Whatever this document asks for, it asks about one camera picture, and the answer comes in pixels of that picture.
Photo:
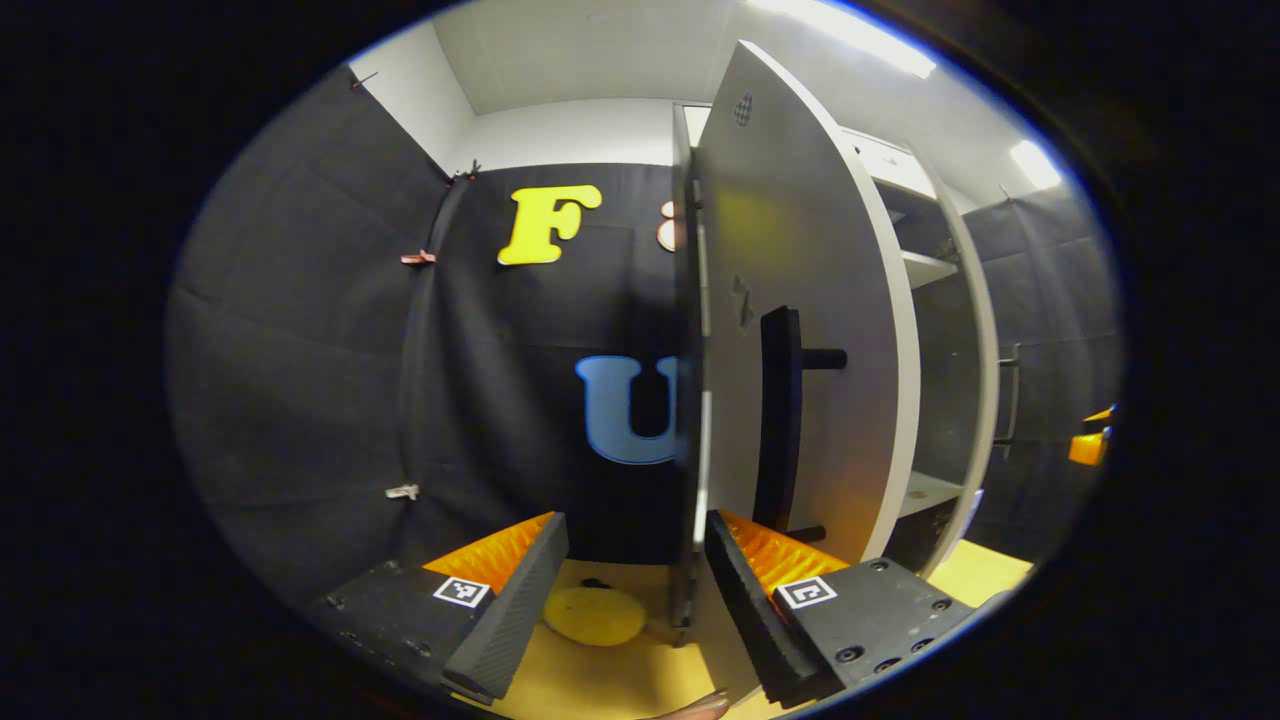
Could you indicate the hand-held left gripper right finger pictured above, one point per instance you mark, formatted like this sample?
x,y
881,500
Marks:
x,y
745,610

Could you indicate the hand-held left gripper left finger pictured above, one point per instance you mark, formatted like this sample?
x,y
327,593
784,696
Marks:
x,y
520,600

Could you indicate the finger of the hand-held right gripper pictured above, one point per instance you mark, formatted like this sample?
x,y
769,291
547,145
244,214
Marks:
x,y
1100,414
1088,450

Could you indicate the yellow round coaster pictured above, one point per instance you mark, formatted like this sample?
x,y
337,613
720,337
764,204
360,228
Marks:
x,y
595,618

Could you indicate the white cabinet door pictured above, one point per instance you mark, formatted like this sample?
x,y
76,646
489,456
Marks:
x,y
988,380
840,250

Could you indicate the white cabinet shelf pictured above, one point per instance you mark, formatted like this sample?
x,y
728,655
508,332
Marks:
x,y
925,268

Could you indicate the white cabinet drawer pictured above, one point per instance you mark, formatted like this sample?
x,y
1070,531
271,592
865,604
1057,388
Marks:
x,y
890,160

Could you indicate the black backdrop cloth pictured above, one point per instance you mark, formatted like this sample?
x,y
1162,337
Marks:
x,y
300,350
1060,300

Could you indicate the white cloth clip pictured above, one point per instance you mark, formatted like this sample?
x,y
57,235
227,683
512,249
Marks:
x,y
402,491

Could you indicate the small ceiling light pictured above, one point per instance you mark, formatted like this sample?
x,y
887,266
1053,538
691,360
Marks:
x,y
1035,165

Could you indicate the red cloth clip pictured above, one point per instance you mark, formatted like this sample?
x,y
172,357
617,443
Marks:
x,y
418,258

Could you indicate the long ceiling light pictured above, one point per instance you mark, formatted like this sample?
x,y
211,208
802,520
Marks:
x,y
860,35

